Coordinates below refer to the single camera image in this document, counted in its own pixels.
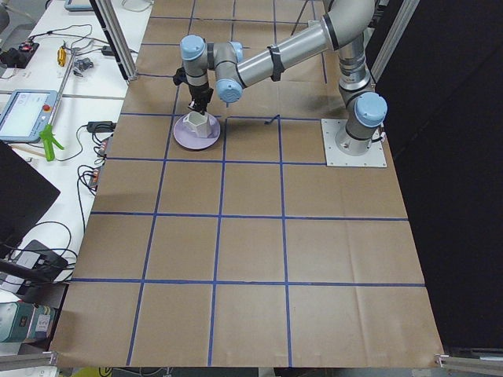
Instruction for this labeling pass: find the aluminium frame upright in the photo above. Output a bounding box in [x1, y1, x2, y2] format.
[90, 0, 138, 82]

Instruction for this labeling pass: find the teach pendant tablet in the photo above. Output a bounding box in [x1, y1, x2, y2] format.
[1, 90, 57, 143]

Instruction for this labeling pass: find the brown paper table cover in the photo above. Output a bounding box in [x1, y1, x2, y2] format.
[52, 1, 442, 368]

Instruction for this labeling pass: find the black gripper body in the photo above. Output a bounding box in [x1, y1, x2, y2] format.
[189, 84, 214, 110]

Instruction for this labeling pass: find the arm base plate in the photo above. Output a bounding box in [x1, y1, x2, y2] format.
[321, 119, 387, 168]

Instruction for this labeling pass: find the yellow tool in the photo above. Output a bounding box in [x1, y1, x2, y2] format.
[57, 46, 67, 67]

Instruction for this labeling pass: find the white angular cup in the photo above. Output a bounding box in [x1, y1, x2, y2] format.
[182, 112, 212, 138]

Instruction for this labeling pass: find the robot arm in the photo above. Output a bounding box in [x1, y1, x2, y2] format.
[173, 0, 387, 156]

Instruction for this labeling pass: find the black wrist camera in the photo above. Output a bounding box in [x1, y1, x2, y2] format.
[172, 67, 188, 86]

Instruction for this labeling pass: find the lavender plate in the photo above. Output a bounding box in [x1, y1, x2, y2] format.
[174, 112, 221, 150]

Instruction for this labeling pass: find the black power adapter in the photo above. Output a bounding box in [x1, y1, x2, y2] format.
[86, 121, 116, 133]

